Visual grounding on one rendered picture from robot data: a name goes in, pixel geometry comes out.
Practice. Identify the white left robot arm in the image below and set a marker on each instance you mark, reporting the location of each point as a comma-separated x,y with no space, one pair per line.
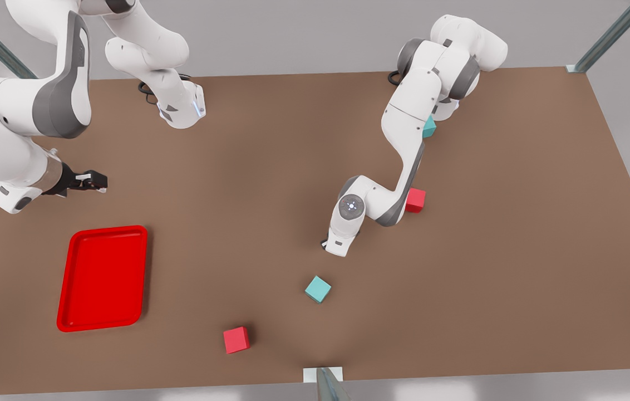
404,122

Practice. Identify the red cube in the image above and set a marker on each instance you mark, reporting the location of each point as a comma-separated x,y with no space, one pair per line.
417,200
236,340

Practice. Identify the teal cube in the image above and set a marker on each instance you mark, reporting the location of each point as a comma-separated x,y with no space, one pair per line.
318,289
431,128

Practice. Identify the red rectangular tray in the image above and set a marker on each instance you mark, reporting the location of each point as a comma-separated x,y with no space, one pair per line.
103,278

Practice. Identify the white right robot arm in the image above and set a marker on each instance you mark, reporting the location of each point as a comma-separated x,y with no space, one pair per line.
9,106

